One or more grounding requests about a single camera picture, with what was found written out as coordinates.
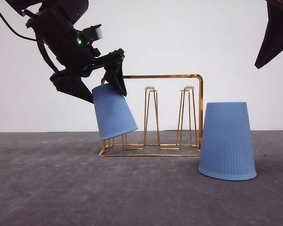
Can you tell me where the blue ribbed plastic cup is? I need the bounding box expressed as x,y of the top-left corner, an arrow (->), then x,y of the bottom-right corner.
92,83 -> 139,141

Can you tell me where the gold wire cup rack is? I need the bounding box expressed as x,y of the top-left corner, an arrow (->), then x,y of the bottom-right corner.
98,74 -> 204,157

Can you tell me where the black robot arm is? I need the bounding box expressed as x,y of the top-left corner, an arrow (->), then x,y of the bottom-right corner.
6,0 -> 127,96

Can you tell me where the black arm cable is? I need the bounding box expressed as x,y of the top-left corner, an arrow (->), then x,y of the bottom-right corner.
0,13 -> 38,42

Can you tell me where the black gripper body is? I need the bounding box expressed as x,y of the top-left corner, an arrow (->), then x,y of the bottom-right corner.
27,9 -> 124,76

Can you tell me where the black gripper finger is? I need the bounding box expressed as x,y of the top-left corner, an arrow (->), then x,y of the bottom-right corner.
255,0 -> 283,69
104,48 -> 127,96
50,72 -> 94,103

